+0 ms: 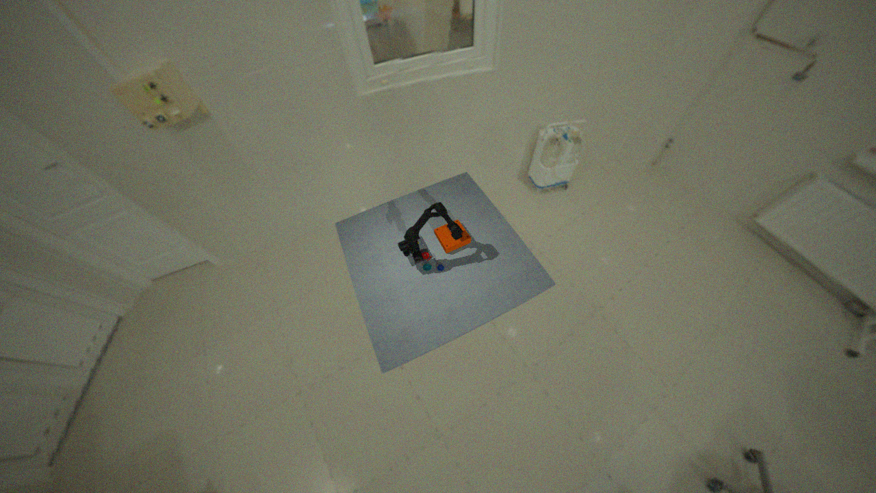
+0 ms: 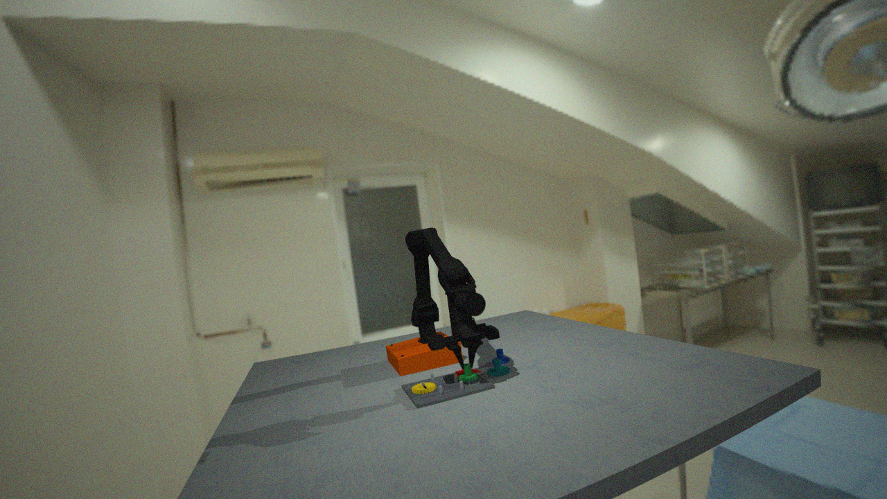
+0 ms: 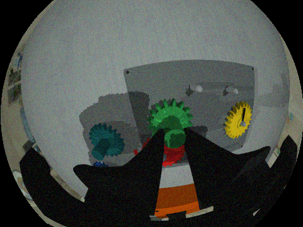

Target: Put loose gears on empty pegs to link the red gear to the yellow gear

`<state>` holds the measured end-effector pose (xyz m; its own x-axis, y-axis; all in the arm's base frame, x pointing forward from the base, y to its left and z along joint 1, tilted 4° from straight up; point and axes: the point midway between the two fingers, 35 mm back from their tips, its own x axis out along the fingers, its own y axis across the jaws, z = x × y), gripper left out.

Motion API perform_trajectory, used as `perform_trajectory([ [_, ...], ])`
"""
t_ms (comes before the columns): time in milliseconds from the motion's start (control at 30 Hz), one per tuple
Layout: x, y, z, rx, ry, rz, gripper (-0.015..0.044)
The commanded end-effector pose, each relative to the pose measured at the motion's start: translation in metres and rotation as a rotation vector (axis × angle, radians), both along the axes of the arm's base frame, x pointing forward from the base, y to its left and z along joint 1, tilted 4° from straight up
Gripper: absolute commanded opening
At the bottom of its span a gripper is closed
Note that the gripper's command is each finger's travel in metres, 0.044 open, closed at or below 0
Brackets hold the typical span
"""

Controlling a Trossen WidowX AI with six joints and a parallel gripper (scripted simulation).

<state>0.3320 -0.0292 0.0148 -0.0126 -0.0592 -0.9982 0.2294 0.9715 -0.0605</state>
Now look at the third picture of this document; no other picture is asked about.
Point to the teal gear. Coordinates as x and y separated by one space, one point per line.
105 141

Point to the red gear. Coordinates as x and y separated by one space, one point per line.
173 155

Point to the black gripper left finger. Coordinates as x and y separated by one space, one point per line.
139 178

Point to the green gear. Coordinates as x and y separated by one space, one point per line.
173 119

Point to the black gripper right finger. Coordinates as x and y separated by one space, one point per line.
214 169

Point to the yellow gear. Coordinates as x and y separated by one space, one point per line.
241 112

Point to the blue gear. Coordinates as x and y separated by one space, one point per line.
99 164

